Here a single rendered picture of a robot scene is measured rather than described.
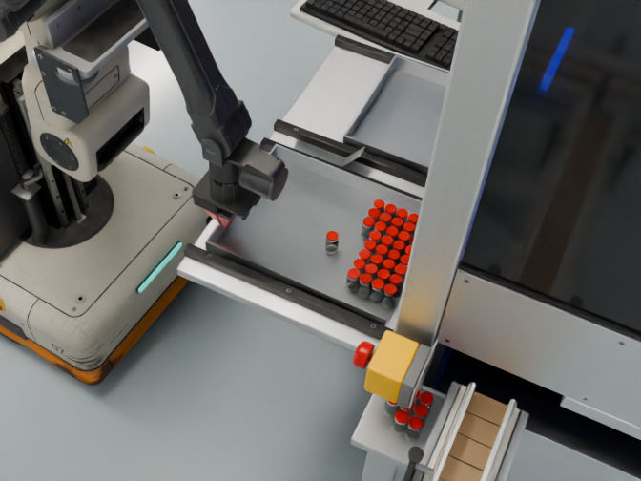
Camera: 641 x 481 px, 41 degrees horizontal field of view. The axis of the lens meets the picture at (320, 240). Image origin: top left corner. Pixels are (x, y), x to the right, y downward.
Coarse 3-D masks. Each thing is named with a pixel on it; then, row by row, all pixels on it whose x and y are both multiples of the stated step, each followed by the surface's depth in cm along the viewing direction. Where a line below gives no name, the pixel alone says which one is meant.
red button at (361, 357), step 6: (366, 342) 125; (360, 348) 123; (366, 348) 123; (372, 348) 124; (354, 354) 124; (360, 354) 123; (366, 354) 123; (372, 354) 125; (354, 360) 124; (360, 360) 123; (366, 360) 123; (360, 366) 124
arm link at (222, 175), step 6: (210, 162) 134; (210, 168) 135; (216, 168) 134; (222, 168) 133; (228, 168) 133; (234, 168) 134; (240, 168) 132; (210, 174) 137; (216, 174) 135; (222, 174) 134; (228, 174) 134; (234, 174) 135; (222, 180) 136; (228, 180) 136; (234, 180) 136
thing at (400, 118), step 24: (384, 72) 173; (408, 72) 178; (432, 72) 175; (384, 96) 174; (408, 96) 174; (432, 96) 174; (360, 120) 168; (384, 120) 170; (408, 120) 170; (432, 120) 170; (360, 144) 162; (384, 144) 166; (408, 144) 166; (432, 144) 166
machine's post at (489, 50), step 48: (480, 0) 78; (528, 0) 76; (480, 48) 82; (480, 96) 86; (480, 144) 91; (432, 192) 100; (480, 192) 98; (432, 240) 107; (432, 288) 115; (432, 336) 124; (384, 480) 171
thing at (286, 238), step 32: (288, 160) 162; (288, 192) 158; (320, 192) 158; (352, 192) 158; (384, 192) 156; (256, 224) 153; (288, 224) 153; (320, 224) 153; (352, 224) 154; (224, 256) 147; (256, 256) 149; (288, 256) 149; (320, 256) 149; (352, 256) 149; (320, 288) 145; (384, 320) 138
